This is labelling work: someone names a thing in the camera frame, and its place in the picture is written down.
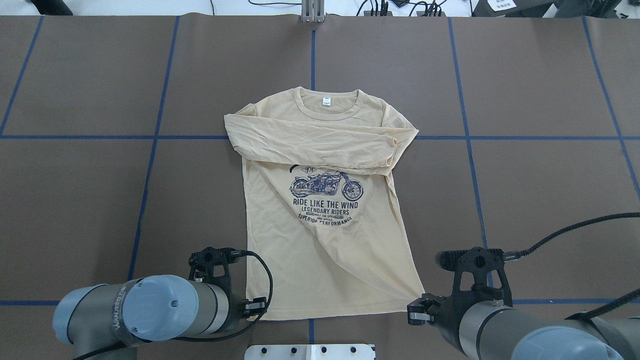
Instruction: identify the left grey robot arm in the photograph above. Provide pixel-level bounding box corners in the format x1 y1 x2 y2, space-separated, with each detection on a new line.
52 247 274 360

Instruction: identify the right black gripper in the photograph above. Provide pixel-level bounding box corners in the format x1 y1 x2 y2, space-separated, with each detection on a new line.
407 247 513 346

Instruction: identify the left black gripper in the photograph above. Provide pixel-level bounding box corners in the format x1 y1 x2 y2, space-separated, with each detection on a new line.
189 246 268 333

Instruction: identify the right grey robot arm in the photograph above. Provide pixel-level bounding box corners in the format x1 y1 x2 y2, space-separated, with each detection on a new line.
407 247 640 360

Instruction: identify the aluminium camera post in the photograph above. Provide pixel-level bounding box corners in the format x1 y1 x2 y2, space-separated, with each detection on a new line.
301 0 326 23

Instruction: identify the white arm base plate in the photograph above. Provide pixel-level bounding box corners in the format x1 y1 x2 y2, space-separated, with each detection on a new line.
244 343 377 360

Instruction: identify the cream long-sleeve graphic shirt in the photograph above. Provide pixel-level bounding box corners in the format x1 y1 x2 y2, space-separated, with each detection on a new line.
224 87 424 321

